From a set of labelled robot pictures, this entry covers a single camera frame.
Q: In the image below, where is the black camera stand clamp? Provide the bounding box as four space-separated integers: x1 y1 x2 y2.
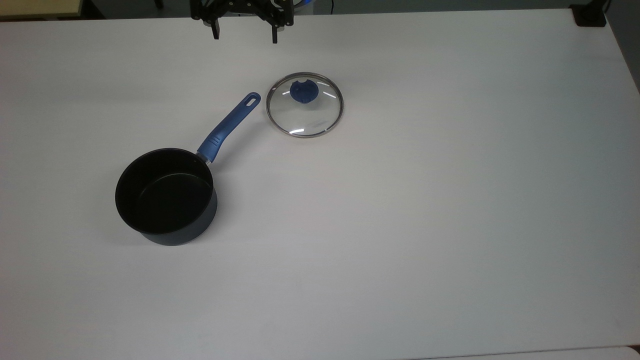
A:
570 0 613 28

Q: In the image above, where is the glass lid with blue knob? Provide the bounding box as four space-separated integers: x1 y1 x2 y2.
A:
265 72 345 139

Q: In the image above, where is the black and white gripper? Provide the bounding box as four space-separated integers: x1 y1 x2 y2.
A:
191 0 295 44

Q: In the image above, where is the dark saucepan with blue handle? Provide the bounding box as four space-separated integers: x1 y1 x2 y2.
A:
115 92 262 247

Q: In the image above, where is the light wooden desk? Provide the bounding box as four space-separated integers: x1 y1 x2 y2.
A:
0 0 84 21

